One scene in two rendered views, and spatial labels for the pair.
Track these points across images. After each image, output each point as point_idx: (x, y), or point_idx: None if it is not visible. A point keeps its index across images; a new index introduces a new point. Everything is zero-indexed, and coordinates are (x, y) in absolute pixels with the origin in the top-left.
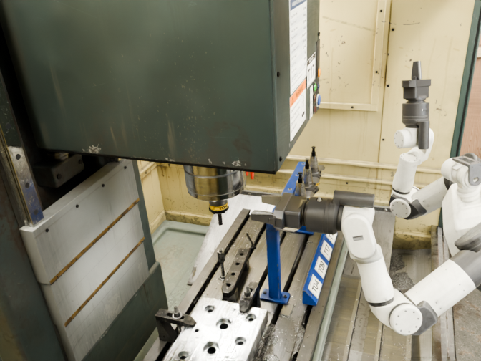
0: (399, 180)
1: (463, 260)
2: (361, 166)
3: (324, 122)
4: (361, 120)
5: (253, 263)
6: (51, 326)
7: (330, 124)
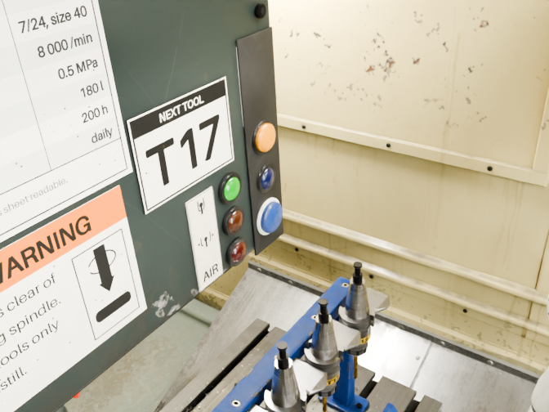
0: (547, 398)
1: None
2: (497, 289)
3: (430, 186)
4: (507, 198)
5: None
6: None
7: (441, 194)
